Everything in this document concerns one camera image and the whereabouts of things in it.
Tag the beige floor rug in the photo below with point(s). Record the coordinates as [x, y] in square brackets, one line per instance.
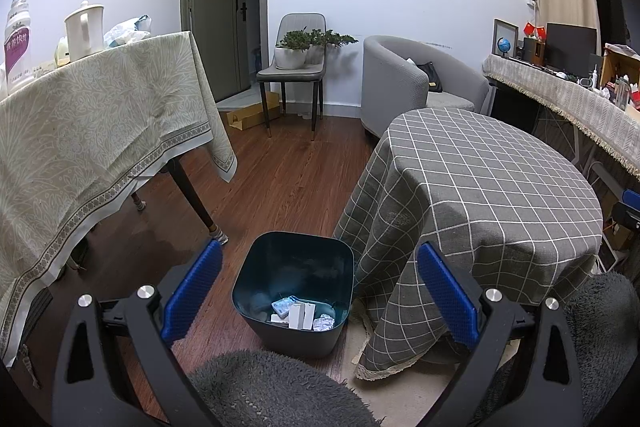
[350, 339]

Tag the small blue globe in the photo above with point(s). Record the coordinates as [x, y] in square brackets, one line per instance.
[504, 45]

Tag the framed picture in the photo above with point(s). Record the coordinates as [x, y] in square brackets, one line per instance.
[498, 29]

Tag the crumpled white carton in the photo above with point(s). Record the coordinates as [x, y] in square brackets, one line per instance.
[296, 314]

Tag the dark wooden table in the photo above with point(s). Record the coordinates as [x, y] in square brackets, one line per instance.
[192, 197]

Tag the grey dining chair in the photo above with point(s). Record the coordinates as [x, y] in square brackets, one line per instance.
[287, 74]

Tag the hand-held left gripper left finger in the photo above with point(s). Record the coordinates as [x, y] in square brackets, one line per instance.
[192, 292]

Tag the brown wooden speaker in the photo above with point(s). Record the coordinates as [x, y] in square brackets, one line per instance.
[534, 51]

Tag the white squeeze bottle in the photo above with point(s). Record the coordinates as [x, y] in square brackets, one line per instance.
[595, 77]

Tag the white plastic bag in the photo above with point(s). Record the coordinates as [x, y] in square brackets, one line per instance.
[125, 32]

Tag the beige fringed desk cloth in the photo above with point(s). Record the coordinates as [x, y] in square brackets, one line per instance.
[560, 97]

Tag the purple label plastic bottle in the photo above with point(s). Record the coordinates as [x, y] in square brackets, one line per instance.
[17, 52]

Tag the grey armchair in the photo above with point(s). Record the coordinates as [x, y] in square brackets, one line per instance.
[390, 72]

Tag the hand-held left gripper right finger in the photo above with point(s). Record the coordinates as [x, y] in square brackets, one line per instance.
[447, 292]

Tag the crumpled white paper ball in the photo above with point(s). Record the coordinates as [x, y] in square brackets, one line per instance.
[324, 323]

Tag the black monitor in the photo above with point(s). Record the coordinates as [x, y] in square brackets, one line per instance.
[570, 44]

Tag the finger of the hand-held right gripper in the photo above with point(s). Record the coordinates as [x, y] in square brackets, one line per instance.
[632, 198]
[627, 218]

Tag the dark teal trash bin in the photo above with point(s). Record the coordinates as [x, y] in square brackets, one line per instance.
[290, 257]

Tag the grey checked tablecloth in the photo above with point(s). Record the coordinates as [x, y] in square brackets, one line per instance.
[475, 197]

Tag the beige patterned tablecloth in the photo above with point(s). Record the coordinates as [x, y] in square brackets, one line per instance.
[100, 132]

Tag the grey door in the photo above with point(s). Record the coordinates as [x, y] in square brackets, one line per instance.
[220, 32]

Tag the flat brown cardboard box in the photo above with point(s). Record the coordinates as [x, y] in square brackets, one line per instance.
[245, 119]

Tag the white electric kettle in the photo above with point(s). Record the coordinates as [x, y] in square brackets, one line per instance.
[82, 32]

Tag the potted plant in white pot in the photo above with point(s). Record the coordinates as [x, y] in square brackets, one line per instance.
[290, 58]

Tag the blue wet wipes packet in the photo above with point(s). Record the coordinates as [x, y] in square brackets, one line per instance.
[282, 307]

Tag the person's grey fleece pants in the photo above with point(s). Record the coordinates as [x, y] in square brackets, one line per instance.
[270, 387]

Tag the spreading green potted plant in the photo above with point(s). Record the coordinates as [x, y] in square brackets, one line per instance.
[335, 39]

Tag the black handbag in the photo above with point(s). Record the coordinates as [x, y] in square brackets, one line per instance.
[431, 78]

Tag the open cardboard box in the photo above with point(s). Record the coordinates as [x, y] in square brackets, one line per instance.
[612, 67]

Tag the small red flags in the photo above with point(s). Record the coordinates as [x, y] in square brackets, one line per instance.
[530, 28]

